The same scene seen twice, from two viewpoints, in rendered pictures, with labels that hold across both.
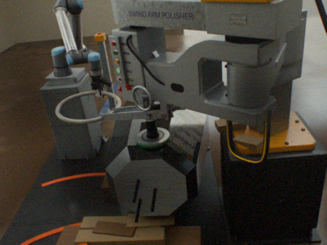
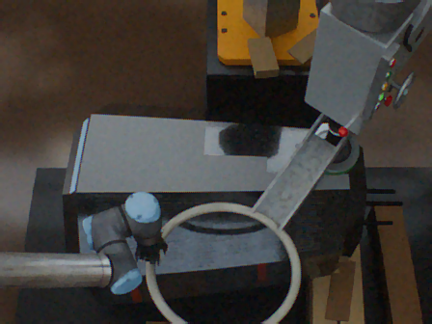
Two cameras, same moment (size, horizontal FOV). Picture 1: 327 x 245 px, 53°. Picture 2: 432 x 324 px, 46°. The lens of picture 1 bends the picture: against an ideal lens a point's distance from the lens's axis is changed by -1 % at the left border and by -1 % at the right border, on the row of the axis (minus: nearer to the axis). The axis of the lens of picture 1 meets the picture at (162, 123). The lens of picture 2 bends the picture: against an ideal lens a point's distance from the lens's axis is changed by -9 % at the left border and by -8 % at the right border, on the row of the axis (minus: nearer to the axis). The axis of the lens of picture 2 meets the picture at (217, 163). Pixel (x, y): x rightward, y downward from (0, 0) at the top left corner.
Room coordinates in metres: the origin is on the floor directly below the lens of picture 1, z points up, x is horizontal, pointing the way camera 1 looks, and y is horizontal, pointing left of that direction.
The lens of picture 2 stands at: (2.35, 1.16, 2.59)
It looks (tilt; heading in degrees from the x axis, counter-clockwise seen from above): 58 degrees down; 265
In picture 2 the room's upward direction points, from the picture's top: straight up
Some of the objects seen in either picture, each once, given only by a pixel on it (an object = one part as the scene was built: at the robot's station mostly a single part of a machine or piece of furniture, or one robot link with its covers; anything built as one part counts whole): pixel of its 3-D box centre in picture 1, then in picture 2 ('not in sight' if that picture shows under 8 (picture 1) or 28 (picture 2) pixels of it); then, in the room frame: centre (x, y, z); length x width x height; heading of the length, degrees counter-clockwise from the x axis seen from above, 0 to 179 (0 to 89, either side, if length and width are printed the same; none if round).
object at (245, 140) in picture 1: (248, 139); (310, 45); (1.78, -0.53, 0.80); 0.20 x 0.10 x 0.05; 35
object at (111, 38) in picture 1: (118, 60); (380, 83); (1.79, 0.20, 1.41); 0.08 x 0.03 x 0.28; 46
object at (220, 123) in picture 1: (230, 124); (262, 57); (2.01, -0.47, 0.81); 0.20 x 0.10 x 0.05; 93
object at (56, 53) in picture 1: (61, 56); not in sight; (3.25, 0.93, 1.10); 0.17 x 0.15 x 0.18; 110
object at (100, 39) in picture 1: (107, 74); not in sight; (4.18, 0.65, 0.54); 0.20 x 0.20 x 1.09; 85
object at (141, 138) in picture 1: (153, 136); (332, 147); (1.83, 0.07, 0.89); 0.21 x 0.21 x 0.01
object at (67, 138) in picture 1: (74, 117); not in sight; (3.25, 0.95, 0.43); 0.50 x 0.50 x 0.85; 82
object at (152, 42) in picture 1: (153, 67); (367, 48); (1.77, 0.01, 1.36); 0.36 x 0.22 x 0.45; 46
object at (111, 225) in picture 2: (90, 56); (106, 230); (2.59, 0.51, 1.24); 0.12 x 0.12 x 0.09; 20
